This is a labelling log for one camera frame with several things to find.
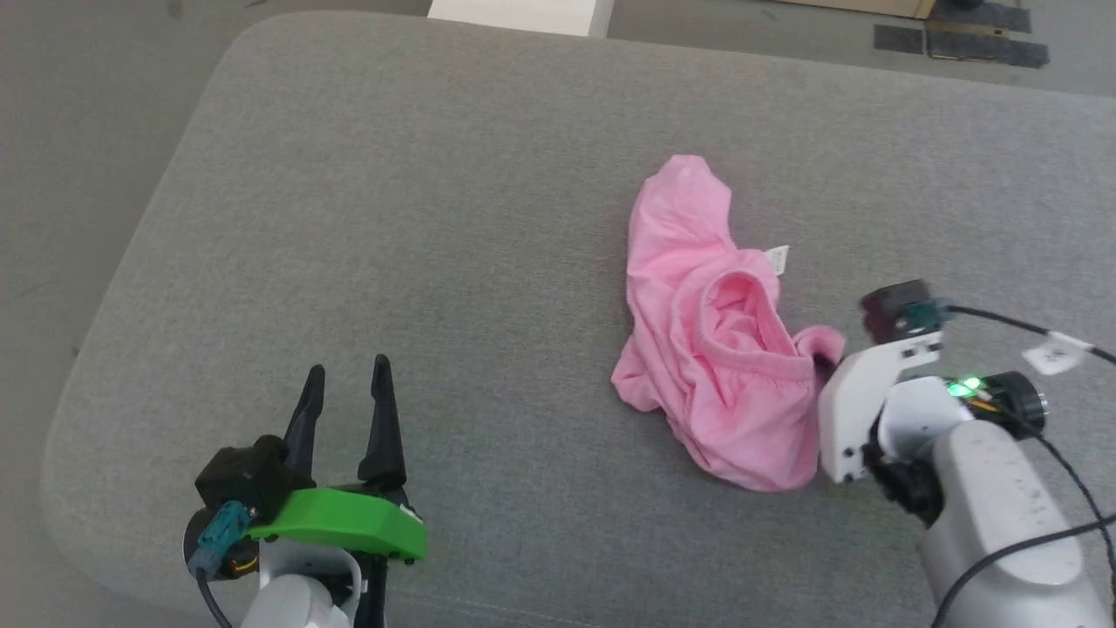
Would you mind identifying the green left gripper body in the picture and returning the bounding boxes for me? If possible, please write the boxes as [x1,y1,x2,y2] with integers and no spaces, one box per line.
[247,475,428,564]

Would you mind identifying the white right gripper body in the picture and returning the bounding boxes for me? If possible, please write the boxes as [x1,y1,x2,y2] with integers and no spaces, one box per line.
[818,334,947,486]

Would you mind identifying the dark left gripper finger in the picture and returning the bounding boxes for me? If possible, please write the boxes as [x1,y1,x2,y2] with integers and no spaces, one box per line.
[356,354,409,491]
[281,365,327,479]

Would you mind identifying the pink garment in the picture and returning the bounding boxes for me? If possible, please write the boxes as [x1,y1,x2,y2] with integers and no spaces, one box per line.
[610,154,847,495]

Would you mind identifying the grey fabric sofa cushion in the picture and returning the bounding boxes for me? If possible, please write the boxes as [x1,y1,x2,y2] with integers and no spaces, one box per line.
[39,10,1116,628]

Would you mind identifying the small black floor mat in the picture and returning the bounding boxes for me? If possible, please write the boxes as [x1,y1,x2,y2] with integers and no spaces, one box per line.
[874,24,926,56]

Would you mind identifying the long black floor mat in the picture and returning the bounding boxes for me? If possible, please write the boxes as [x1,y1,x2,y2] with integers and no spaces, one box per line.
[925,30,1051,70]

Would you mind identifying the white box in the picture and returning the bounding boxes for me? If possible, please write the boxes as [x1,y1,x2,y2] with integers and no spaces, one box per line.
[426,0,616,38]

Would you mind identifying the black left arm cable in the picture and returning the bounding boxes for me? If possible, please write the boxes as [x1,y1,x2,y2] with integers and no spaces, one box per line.
[195,565,236,628]

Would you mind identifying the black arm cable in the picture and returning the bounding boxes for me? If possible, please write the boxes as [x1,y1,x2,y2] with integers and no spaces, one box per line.
[195,565,236,628]
[931,403,1116,628]

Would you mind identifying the black right camera cable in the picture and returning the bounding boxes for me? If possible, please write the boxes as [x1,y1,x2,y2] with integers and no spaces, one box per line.
[945,304,1116,365]

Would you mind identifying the white cable label tag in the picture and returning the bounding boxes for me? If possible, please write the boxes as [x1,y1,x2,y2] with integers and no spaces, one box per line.
[1022,331,1092,377]

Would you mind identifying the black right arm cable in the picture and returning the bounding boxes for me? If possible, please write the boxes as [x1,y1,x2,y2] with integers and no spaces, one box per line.
[931,403,1116,628]

